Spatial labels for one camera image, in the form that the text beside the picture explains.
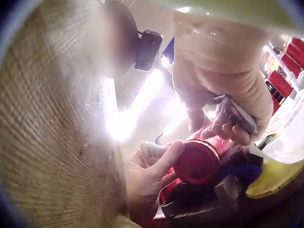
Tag person's right hand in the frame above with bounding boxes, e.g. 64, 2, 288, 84
172, 11, 274, 146

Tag person's left hand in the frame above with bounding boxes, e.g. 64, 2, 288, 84
123, 140, 186, 225

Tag person's right fingers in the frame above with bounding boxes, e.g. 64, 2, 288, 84
189, 107, 250, 146

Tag person's left fingers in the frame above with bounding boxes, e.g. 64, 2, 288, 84
160, 171, 178, 189

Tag person's left thumb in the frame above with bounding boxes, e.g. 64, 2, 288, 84
152, 140, 186, 172

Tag grey tool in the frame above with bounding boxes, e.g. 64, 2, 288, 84
213, 94, 258, 135

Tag red bottle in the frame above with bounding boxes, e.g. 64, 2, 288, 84
173, 128, 236, 184

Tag red cloth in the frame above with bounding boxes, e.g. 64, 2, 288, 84
159, 166, 183, 204

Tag white knitted cloth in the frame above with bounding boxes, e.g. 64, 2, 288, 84
138, 141, 169, 159

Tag blue cloth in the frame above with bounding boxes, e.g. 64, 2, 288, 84
217, 145, 263, 184

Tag dark grey block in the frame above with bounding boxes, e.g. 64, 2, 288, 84
163, 175, 252, 220

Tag yellow container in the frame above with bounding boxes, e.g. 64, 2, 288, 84
246, 156, 304, 199

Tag person's body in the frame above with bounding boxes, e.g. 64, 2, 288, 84
0, 0, 133, 228

